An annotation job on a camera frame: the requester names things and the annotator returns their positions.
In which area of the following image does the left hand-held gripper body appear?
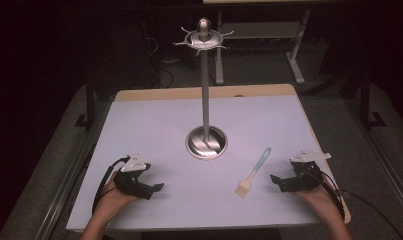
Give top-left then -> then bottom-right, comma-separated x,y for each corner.
113,152 -> 153,198

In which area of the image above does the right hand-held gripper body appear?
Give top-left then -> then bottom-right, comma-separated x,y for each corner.
288,149 -> 333,193

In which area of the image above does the person's right hand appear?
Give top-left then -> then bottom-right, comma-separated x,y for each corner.
292,182 -> 345,222

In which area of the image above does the person's left hand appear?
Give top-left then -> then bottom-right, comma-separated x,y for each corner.
93,171 -> 141,225

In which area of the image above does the pale lilac table mat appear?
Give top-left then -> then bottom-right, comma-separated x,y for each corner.
65,94 -> 345,232

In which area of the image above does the black metal stand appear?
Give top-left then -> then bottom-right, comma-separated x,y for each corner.
357,68 -> 388,130
74,81 -> 102,128

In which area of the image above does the metal utensil rack stand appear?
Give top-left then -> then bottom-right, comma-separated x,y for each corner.
173,16 -> 235,161

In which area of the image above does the teal handled pastry brush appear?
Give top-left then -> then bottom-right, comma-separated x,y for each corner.
234,147 -> 273,199

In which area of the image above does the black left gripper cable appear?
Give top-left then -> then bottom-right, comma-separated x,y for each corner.
91,154 -> 131,215

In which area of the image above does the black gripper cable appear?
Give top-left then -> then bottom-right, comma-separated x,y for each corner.
91,154 -> 131,215
318,169 -> 403,240

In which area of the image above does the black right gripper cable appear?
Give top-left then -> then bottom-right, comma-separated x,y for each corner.
318,169 -> 403,240

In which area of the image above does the black floor cable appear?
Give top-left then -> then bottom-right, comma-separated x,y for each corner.
145,36 -> 175,89

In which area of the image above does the white desk frame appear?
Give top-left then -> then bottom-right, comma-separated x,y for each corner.
214,9 -> 313,86

